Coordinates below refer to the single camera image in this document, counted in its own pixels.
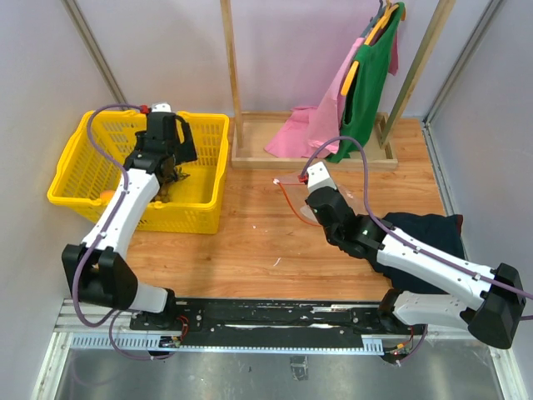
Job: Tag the yellow plastic basket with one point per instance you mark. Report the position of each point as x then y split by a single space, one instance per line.
82 173

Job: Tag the orange peach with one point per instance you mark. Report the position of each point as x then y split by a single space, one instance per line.
106 196

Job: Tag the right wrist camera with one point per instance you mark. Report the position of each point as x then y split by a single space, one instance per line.
318 177

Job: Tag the longan fruit bunch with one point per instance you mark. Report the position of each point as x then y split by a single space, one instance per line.
164 193

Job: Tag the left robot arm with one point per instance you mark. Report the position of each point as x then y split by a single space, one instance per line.
96 269

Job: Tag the green shirt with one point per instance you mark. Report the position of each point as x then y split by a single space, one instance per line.
375 57

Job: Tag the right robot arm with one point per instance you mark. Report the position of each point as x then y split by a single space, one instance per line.
486 302

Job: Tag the dark navy cloth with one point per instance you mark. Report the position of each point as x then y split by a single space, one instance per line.
440 232

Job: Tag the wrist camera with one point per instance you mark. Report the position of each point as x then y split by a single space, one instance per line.
318 177
161 107

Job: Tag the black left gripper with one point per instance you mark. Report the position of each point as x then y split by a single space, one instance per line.
186 151

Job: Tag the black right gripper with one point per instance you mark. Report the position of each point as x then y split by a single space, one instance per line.
333 189

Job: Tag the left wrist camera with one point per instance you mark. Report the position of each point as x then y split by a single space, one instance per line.
161 107

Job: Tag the clear zip top bag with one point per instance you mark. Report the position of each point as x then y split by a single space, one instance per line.
295 193

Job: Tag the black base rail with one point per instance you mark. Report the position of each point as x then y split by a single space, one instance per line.
250 326

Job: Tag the yellow clothes hanger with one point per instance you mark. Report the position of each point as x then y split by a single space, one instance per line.
350 76

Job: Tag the pink shirt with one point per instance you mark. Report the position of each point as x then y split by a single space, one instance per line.
309 127

